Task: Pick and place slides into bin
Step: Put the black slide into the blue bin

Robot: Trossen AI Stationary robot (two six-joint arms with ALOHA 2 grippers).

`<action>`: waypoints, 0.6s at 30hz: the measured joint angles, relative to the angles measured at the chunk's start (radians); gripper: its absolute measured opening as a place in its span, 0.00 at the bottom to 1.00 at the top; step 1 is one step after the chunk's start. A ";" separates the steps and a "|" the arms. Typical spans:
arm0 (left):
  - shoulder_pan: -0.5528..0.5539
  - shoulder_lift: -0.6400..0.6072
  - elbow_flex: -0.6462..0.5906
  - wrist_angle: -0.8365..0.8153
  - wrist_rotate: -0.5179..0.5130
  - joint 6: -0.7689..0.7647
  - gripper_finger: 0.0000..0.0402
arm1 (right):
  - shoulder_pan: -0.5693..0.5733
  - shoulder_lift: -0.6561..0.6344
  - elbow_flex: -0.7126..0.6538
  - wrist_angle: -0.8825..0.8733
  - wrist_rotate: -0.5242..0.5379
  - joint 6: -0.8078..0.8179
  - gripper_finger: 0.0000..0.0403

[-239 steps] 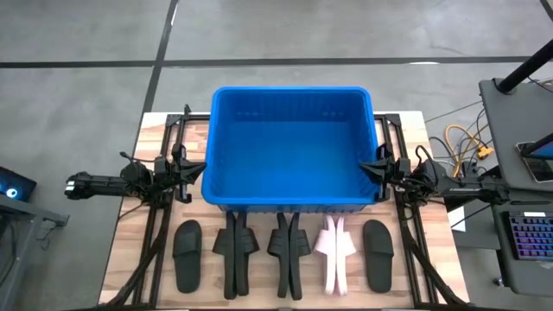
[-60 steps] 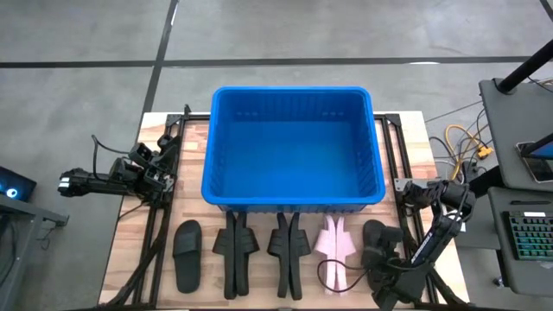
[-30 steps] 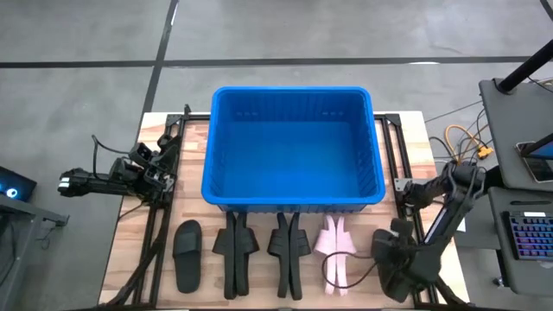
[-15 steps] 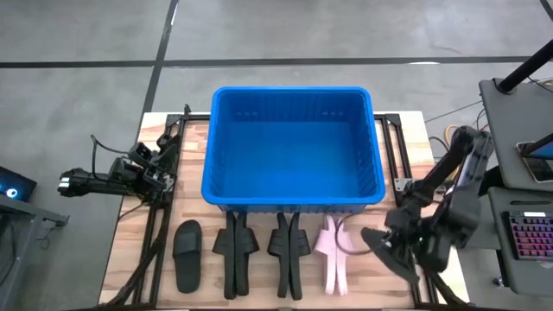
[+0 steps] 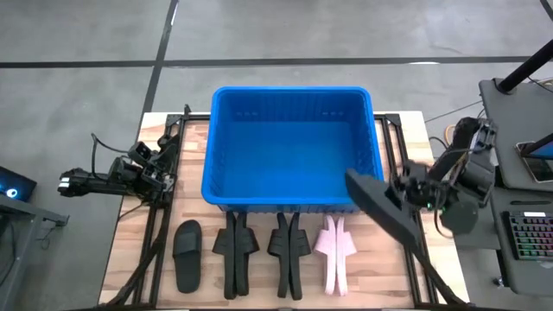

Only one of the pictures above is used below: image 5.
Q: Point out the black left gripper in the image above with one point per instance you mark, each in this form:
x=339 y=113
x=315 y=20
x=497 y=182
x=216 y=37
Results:
x=164 y=164

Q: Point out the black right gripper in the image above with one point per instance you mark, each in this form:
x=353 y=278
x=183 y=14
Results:
x=412 y=185

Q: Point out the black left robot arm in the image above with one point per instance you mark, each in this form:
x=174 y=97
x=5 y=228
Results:
x=86 y=183

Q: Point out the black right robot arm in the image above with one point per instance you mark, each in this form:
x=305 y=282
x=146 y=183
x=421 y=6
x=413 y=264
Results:
x=475 y=173

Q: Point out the blue plastic bin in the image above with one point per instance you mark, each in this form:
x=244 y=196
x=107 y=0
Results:
x=281 y=173

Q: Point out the grey desk top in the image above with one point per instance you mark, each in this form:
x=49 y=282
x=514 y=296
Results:
x=505 y=129

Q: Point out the tablet with light screen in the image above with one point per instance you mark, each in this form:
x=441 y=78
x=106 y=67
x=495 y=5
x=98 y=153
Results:
x=540 y=170

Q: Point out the backlit rainbow keyboard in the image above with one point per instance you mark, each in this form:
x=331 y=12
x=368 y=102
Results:
x=531 y=237

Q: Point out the black monitor with blue screen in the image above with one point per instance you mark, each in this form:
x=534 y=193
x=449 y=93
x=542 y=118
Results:
x=545 y=151

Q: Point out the grey keyboard desk panel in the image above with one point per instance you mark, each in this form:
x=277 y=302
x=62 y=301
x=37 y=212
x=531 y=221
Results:
x=518 y=276

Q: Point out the grey metal stand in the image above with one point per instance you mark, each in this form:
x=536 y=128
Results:
x=26 y=216

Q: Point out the dark laptop with glowing logo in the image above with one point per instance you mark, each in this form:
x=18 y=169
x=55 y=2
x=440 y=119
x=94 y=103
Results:
x=17 y=183

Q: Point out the black round pole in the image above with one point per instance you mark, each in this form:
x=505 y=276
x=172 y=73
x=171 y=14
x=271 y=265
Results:
x=525 y=69

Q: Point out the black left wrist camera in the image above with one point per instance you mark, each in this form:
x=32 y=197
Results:
x=140 y=153

